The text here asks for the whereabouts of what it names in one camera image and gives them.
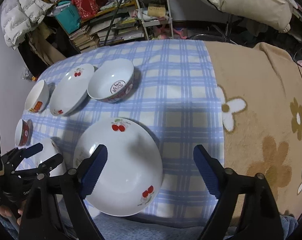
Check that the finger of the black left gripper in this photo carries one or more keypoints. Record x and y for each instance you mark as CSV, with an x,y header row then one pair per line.
x,y
45,167
16,155

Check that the person's left hand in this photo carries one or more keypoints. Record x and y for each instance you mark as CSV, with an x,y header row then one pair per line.
x,y
6,212

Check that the beige flower blanket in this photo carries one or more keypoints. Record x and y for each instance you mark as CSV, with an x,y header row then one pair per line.
x,y
260,89

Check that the teal bag on shelf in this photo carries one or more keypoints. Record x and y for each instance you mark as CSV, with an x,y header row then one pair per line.
x,y
67,15

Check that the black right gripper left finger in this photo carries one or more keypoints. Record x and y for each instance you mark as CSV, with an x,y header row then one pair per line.
x,y
41,217

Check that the small red white bowl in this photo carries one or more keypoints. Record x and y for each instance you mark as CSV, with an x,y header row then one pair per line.
x,y
21,133

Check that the large red patterned bowl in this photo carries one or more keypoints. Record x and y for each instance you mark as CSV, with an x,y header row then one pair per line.
x,y
112,81

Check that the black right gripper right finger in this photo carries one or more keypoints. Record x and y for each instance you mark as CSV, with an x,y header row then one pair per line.
x,y
259,218

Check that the wooden bookshelf with books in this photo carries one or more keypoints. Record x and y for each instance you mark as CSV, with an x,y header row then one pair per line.
x,y
91,33

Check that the blue plaid blanket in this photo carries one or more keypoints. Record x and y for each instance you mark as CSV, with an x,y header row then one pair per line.
x,y
175,98

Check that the red bag on shelf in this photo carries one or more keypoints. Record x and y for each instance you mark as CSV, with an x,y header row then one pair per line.
x,y
86,8

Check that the white puffer jacket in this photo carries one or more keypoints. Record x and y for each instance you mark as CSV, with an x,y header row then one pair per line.
x,y
18,17

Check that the white metal trolley cart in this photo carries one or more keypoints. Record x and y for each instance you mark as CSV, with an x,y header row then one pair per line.
x,y
156,18

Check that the white bowl cartoon label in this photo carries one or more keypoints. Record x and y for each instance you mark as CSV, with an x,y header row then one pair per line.
x,y
37,98

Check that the green pole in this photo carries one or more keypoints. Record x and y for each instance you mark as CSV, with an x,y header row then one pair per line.
x,y
112,22

